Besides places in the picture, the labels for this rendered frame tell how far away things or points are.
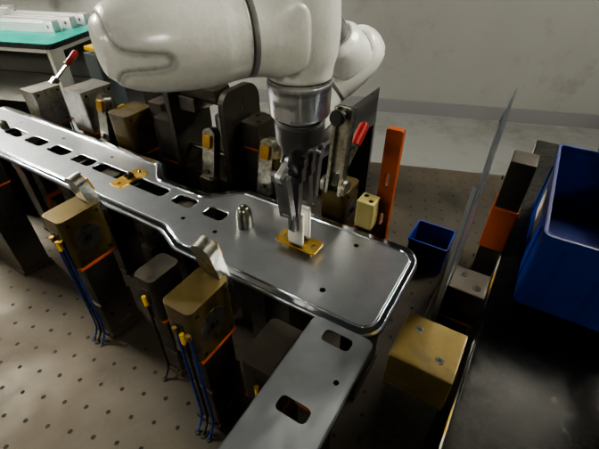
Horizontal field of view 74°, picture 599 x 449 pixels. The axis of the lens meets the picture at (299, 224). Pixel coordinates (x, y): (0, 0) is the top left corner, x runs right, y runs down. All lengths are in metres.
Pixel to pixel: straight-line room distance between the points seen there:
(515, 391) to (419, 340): 0.13
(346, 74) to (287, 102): 0.81
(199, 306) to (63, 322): 0.60
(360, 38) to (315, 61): 0.83
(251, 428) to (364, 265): 0.33
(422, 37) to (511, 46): 0.71
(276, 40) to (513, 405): 0.51
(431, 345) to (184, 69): 0.44
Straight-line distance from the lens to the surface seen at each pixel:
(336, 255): 0.73
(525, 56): 4.01
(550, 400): 0.60
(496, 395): 0.58
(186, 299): 0.61
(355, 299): 0.66
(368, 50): 1.37
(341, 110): 0.75
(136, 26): 0.47
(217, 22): 0.47
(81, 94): 1.26
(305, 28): 0.51
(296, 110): 0.55
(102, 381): 1.01
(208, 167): 0.98
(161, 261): 0.77
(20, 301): 1.27
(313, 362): 0.58
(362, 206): 0.76
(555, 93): 4.19
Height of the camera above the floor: 1.49
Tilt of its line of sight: 38 degrees down
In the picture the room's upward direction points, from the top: straight up
